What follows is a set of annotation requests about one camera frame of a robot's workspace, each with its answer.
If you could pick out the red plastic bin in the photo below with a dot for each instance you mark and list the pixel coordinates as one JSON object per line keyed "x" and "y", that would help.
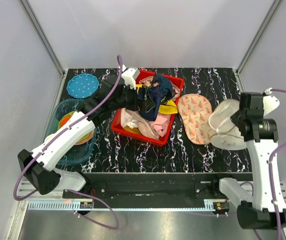
{"x": 161, "y": 140}

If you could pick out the blue polka dot plate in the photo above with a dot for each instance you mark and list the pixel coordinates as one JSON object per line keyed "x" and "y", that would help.
{"x": 82, "y": 86}

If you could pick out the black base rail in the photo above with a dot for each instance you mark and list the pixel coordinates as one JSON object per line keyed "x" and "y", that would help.
{"x": 159, "y": 191}

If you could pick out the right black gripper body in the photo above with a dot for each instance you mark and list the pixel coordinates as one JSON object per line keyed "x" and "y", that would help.
{"x": 237, "y": 116}

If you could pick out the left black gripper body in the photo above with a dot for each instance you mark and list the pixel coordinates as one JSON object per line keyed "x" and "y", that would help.
{"x": 129, "y": 100}

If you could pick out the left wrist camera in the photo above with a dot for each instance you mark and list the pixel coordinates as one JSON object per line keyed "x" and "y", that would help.
{"x": 129, "y": 75}

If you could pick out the floral pink oven mitt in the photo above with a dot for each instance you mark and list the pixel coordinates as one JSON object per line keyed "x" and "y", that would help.
{"x": 195, "y": 110}

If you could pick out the beige bra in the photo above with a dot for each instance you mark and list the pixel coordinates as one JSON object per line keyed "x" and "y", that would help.
{"x": 143, "y": 129}

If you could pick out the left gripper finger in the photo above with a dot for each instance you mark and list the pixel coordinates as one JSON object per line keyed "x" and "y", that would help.
{"x": 145, "y": 105}
{"x": 142, "y": 93}

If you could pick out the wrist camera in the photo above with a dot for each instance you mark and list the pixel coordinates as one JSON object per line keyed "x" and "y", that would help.
{"x": 270, "y": 102}
{"x": 129, "y": 75}

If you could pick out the clear blue plastic container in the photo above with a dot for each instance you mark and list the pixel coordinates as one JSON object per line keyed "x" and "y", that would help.
{"x": 78, "y": 154}

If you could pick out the white cloth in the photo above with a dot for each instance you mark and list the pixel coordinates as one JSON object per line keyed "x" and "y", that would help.
{"x": 130, "y": 118}

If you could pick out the dark navy plain bra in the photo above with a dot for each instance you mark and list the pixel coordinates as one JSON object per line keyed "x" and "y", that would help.
{"x": 156, "y": 96}

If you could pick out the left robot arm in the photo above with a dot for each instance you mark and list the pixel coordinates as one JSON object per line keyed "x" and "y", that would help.
{"x": 39, "y": 165}

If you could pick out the navy blue lace bra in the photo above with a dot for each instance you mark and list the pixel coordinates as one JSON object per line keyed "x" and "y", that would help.
{"x": 165, "y": 85}

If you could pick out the pink plate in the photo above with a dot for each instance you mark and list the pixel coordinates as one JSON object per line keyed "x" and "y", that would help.
{"x": 85, "y": 138}

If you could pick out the white mesh laundry bag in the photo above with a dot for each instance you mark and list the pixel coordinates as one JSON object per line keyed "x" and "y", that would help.
{"x": 226, "y": 134}

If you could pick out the cream cup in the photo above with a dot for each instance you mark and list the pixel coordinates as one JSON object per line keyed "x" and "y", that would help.
{"x": 48, "y": 137}

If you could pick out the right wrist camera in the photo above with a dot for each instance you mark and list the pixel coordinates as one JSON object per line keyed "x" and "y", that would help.
{"x": 270, "y": 102}

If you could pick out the light pink bra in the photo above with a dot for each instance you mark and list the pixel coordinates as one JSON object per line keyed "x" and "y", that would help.
{"x": 160, "y": 125}

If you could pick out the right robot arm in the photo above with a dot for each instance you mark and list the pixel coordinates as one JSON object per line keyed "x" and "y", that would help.
{"x": 265, "y": 209}

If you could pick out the orange plastic cup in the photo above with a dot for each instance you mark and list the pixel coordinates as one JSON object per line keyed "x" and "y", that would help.
{"x": 63, "y": 121}

